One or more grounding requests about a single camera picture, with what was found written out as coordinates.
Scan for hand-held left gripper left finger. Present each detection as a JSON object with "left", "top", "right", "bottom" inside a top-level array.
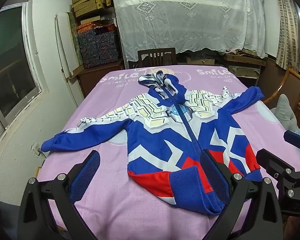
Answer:
[{"left": 16, "top": 150, "right": 102, "bottom": 240}]

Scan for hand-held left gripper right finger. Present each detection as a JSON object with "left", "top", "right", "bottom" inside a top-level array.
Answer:
[{"left": 199, "top": 149, "right": 285, "bottom": 240}]

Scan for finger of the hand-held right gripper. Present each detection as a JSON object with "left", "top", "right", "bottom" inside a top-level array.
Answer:
[
  {"left": 283, "top": 129, "right": 300, "bottom": 153},
  {"left": 256, "top": 149, "right": 300, "bottom": 198}
]

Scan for blue hooded zip jacket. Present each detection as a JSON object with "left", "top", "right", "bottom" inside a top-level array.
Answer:
[{"left": 41, "top": 71, "right": 265, "bottom": 216}]

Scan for pink printed blanket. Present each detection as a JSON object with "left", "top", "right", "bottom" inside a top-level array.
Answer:
[{"left": 36, "top": 66, "right": 300, "bottom": 240}]

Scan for light wooden armchair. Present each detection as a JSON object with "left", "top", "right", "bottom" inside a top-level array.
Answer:
[{"left": 264, "top": 66, "right": 300, "bottom": 117}]

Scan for cardboard boxes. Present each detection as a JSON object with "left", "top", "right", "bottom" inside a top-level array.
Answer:
[{"left": 224, "top": 49, "right": 268, "bottom": 81}]

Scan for brown wooden cabinet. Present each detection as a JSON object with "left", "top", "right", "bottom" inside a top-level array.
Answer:
[{"left": 77, "top": 60, "right": 127, "bottom": 98}]

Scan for checked beige curtain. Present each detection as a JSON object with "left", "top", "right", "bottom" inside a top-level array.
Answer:
[{"left": 274, "top": 0, "right": 300, "bottom": 70}]

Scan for white framed window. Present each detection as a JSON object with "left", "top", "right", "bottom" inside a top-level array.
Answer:
[{"left": 0, "top": 0, "right": 44, "bottom": 140}]

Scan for dark blue patterned boxes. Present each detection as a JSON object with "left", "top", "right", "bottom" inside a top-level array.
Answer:
[{"left": 77, "top": 29, "right": 121, "bottom": 68}]

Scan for white boards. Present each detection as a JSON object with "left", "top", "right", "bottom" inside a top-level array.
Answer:
[{"left": 55, "top": 11, "right": 78, "bottom": 80}]

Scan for dark wooden chair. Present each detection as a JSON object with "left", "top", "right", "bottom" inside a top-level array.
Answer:
[{"left": 137, "top": 47, "right": 177, "bottom": 68}]

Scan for orange patterned boxes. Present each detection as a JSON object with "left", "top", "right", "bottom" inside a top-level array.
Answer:
[{"left": 76, "top": 21, "right": 117, "bottom": 33}]

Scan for white lace curtain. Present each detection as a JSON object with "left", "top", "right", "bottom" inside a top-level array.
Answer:
[{"left": 111, "top": 0, "right": 267, "bottom": 63}]

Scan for white wall socket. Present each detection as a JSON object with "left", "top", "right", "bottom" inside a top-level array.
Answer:
[{"left": 31, "top": 142, "right": 47, "bottom": 158}]

